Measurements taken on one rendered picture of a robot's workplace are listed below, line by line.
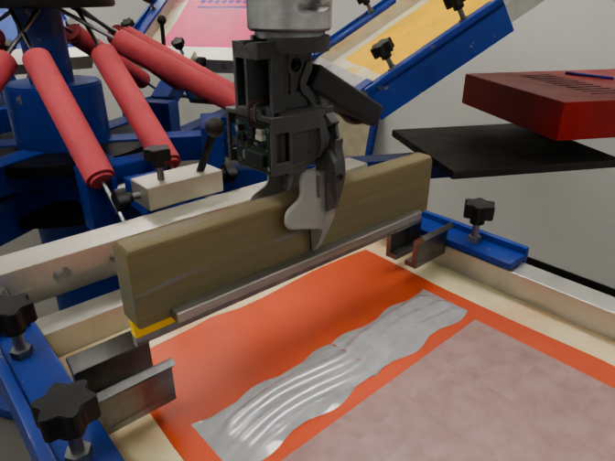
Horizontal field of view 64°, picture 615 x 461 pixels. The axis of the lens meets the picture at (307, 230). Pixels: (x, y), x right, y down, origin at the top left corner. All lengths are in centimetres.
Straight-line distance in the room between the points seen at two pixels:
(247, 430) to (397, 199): 32
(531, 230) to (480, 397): 220
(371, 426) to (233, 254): 21
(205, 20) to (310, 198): 155
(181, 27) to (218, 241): 159
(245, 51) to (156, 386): 30
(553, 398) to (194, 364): 37
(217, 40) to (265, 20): 142
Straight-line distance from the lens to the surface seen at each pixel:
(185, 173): 78
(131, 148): 117
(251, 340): 60
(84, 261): 67
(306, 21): 44
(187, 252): 44
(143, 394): 48
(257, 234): 47
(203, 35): 191
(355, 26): 153
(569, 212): 261
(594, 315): 69
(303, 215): 48
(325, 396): 52
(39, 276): 66
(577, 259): 267
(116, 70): 105
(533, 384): 59
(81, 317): 62
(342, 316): 63
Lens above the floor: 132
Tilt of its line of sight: 26 degrees down
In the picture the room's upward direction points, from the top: straight up
